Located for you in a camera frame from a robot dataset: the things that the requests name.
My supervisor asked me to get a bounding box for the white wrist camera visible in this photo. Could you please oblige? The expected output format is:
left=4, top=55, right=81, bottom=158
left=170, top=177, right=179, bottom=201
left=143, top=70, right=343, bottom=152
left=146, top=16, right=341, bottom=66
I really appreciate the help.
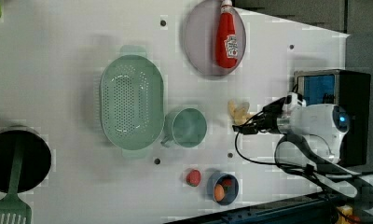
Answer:
left=283, top=92, right=307, bottom=113

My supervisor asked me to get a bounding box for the green perforated colander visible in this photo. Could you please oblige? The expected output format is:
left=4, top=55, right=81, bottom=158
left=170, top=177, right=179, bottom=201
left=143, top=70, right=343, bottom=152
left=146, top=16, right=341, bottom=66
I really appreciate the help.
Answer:
left=100, top=45, right=164, bottom=159

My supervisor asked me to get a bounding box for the green slotted spatula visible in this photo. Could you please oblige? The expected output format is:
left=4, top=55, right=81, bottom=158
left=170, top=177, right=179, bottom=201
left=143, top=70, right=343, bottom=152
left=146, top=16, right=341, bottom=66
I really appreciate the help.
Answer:
left=0, top=137, right=32, bottom=224

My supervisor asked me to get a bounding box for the red toy strawberry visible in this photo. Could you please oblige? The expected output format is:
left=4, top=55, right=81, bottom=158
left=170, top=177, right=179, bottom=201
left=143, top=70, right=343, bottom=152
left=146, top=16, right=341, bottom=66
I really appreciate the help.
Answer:
left=186, top=169, right=201, bottom=187

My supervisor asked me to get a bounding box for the black toaster oven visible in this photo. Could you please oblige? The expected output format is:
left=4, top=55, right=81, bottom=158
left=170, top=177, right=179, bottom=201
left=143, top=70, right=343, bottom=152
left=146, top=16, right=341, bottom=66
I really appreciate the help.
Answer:
left=294, top=69, right=371, bottom=167

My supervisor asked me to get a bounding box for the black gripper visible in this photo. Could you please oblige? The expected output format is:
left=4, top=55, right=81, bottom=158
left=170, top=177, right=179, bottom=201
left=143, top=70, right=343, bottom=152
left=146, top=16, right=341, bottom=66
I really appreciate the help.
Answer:
left=232, top=97, right=285, bottom=135

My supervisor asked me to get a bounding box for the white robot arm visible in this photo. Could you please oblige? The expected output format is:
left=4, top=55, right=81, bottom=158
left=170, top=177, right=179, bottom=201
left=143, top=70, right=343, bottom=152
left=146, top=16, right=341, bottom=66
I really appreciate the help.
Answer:
left=232, top=93, right=373, bottom=213

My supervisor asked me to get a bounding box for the blue bowl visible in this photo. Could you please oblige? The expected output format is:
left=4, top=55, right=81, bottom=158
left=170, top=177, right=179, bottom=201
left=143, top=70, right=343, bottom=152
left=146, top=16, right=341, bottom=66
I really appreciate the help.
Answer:
left=206, top=172, right=239, bottom=206

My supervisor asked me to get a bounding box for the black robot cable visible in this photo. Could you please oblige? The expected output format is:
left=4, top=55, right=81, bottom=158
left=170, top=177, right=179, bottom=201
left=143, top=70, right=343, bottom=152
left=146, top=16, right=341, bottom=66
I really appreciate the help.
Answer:
left=234, top=132, right=373, bottom=188

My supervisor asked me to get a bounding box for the orange toy fruit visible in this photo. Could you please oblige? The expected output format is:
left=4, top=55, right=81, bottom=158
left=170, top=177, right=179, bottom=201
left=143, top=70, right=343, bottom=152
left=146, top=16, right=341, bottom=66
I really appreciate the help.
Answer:
left=214, top=184, right=225, bottom=202

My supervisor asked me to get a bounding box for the red ketchup bottle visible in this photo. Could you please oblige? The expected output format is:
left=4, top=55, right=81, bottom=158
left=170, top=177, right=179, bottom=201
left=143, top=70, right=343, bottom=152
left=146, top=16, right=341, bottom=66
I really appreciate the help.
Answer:
left=215, top=0, right=238, bottom=69

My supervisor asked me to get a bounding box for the grey oval plate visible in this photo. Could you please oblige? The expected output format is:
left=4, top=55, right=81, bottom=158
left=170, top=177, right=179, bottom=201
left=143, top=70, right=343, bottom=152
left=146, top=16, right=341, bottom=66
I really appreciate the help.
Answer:
left=183, top=0, right=246, bottom=77

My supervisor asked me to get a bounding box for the green mug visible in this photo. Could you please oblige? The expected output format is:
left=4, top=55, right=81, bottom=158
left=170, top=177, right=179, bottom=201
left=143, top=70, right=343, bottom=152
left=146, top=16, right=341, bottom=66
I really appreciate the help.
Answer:
left=160, top=108, right=207, bottom=148

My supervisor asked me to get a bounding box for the black utensil cup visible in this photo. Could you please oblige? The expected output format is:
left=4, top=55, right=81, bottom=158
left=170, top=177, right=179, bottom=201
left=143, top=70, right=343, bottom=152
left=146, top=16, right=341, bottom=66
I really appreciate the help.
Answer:
left=0, top=126, right=52, bottom=193

